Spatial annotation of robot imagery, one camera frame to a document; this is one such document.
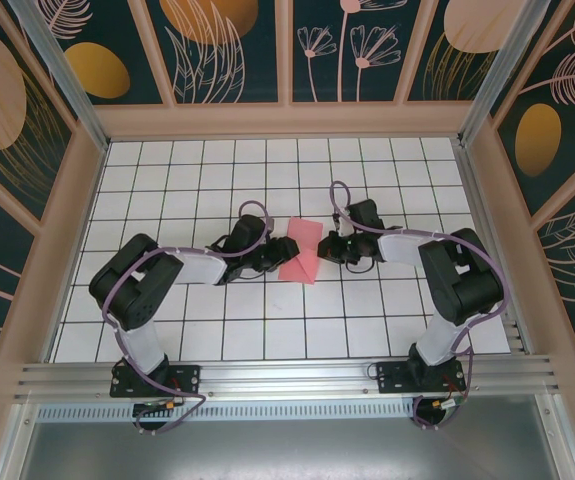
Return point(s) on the pink cloth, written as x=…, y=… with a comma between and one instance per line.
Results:
x=304, y=230

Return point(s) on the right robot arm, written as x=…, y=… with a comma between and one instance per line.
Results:
x=459, y=285

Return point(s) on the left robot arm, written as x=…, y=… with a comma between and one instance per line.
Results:
x=137, y=290

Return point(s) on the small controller board with LEDs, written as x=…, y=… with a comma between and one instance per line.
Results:
x=154, y=406

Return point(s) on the small connector with orange plug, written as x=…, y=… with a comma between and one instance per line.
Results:
x=449, y=404

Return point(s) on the grey metal panel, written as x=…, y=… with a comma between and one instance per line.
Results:
x=287, y=450

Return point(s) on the aluminium side rail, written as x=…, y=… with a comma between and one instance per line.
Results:
x=487, y=240

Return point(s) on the long aluminium mounting rail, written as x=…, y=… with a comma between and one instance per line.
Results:
x=287, y=377

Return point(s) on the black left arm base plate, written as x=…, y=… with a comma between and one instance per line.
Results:
x=187, y=380

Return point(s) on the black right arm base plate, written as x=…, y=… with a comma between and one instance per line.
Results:
x=392, y=377

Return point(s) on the aluminium corner post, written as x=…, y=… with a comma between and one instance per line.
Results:
x=497, y=70
x=67, y=85

